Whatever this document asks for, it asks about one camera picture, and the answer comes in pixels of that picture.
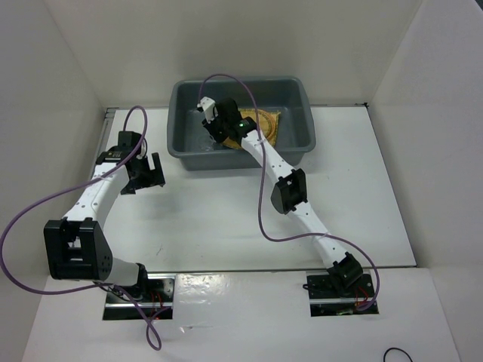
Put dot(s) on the aluminium frame rail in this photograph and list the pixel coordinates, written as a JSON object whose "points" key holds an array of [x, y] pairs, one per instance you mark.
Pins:
{"points": [[107, 125]]}

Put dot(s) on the square woven bamboo mat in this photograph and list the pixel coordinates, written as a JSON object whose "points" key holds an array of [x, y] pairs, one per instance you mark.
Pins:
{"points": [[244, 113]]}

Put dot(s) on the grey plastic bin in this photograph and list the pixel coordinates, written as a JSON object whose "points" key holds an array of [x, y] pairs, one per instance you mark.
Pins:
{"points": [[284, 94]]}

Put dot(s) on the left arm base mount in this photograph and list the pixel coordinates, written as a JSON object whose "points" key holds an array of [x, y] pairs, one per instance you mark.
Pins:
{"points": [[157, 301]]}

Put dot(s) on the clear plastic cup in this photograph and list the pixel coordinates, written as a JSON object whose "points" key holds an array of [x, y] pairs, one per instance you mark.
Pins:
{"points": [[206, 143]]}

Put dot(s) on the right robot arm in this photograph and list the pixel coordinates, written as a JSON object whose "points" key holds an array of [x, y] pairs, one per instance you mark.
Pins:
{"points": [[289, 197]]}

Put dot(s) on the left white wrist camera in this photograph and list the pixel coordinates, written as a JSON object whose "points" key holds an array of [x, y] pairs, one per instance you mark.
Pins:
{"points": [[142, 152]]}

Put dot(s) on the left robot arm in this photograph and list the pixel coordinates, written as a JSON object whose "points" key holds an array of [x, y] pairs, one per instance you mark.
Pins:
{"points": [[76, 246]]}

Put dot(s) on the round green-rimmed bamboo mat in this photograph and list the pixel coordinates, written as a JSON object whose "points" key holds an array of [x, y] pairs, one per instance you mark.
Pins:
{"points": [[269, 124]]}

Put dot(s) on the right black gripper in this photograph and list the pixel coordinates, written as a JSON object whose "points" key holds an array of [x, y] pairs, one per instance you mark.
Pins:
{"points": [[209, 127]]}

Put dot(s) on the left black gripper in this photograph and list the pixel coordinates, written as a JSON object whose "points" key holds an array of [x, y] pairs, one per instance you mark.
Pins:
{"points": [[153, 177]]}

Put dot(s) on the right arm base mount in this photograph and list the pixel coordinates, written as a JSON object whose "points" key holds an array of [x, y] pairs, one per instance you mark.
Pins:
{"points": [[325, 301]]}

